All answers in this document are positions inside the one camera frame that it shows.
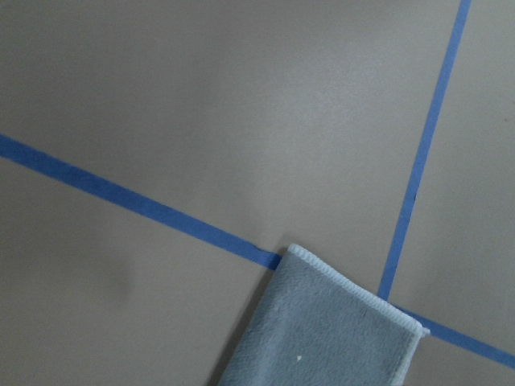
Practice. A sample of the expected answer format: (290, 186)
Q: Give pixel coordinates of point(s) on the pink and grey towel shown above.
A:
(313, 326)

